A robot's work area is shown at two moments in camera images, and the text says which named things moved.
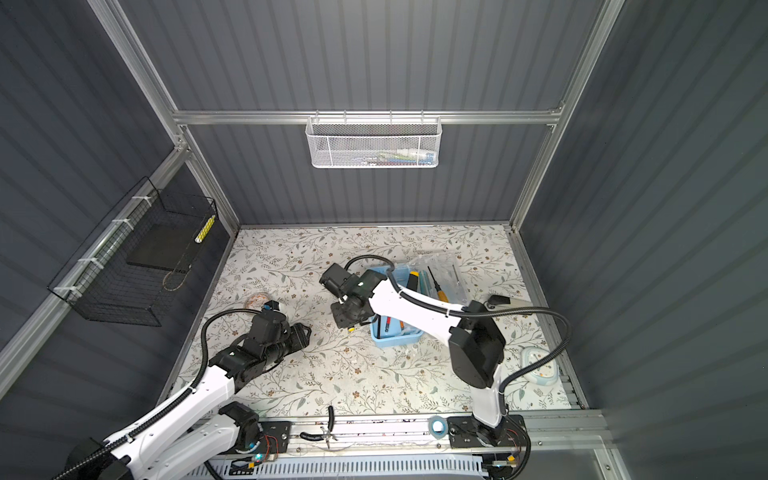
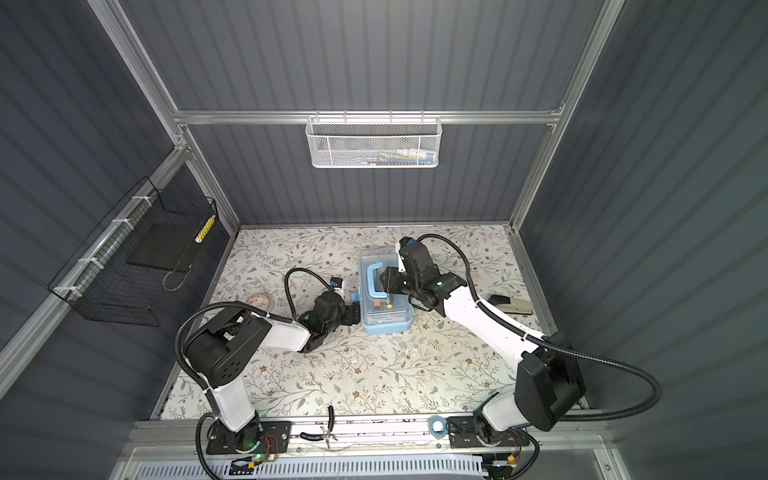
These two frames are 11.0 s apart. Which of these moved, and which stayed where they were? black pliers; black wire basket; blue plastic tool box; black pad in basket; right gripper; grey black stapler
Moved: right gripper; blue plastic tool box
Stayed: grey black stapler; black pliers; black wire basket; black pad in basket
